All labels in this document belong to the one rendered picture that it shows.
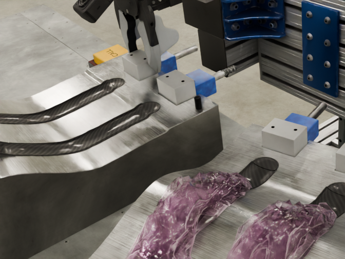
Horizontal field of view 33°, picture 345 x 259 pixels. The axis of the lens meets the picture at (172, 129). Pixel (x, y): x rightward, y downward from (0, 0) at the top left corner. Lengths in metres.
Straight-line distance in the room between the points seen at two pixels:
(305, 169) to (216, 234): 0.19
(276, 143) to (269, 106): 1.72
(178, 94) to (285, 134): 0.17
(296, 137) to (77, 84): 0.39
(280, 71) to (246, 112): 1.23
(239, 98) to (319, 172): 1.84
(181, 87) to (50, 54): 0.54
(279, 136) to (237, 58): 0.49
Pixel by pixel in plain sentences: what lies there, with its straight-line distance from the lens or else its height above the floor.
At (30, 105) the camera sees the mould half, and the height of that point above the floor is 0.88.
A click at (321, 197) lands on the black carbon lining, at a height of 0.85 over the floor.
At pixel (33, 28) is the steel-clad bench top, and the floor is 0.80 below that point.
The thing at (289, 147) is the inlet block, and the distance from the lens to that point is 0.79.
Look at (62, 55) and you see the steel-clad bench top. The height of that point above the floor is 0.80.
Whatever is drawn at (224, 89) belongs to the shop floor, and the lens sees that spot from 2.67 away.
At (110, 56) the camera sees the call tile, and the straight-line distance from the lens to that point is 1.17.
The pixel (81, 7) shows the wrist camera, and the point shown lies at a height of 1.03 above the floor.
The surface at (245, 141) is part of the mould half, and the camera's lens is 0.83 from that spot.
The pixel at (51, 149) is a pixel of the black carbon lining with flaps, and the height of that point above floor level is 0.89.
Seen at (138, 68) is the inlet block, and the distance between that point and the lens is 0.94.
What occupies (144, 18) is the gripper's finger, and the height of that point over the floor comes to 1.00.
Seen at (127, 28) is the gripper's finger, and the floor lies 0.96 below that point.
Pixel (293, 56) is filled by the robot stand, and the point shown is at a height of 0.77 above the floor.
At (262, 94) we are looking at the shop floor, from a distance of 2.60.
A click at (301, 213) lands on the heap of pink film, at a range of 0.63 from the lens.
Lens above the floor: 1.33
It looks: 33 degrees down
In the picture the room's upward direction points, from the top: 10 degrees counter-clockwise
